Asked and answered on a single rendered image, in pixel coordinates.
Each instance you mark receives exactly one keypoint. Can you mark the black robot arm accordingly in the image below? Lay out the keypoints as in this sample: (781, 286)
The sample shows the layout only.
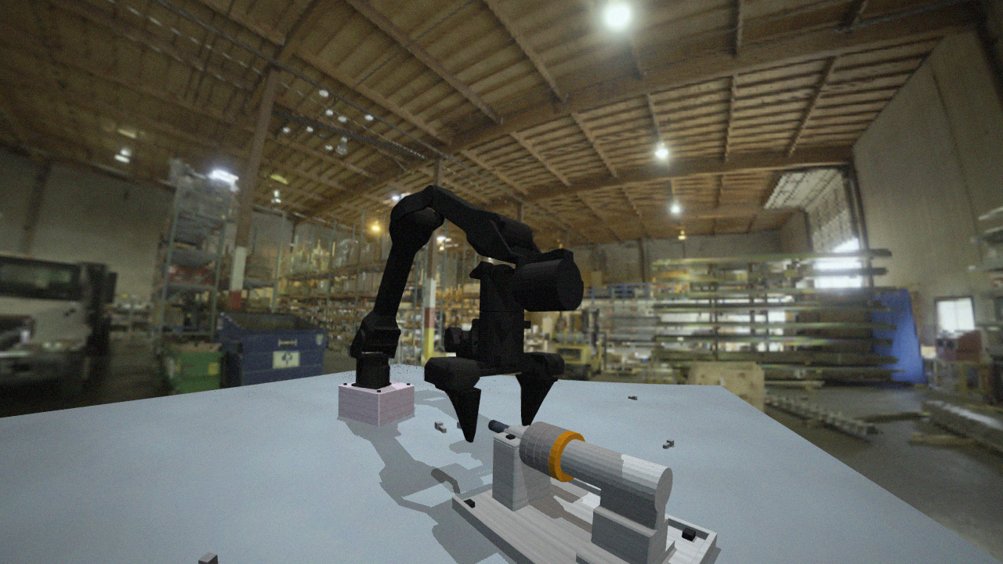
(541, 282)

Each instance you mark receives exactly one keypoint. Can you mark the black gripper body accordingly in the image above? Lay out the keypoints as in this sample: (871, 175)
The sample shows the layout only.
(500, 351)

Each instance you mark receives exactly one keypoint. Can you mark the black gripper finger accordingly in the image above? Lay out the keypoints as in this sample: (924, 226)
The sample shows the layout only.
(466, 403)
(533, 391)

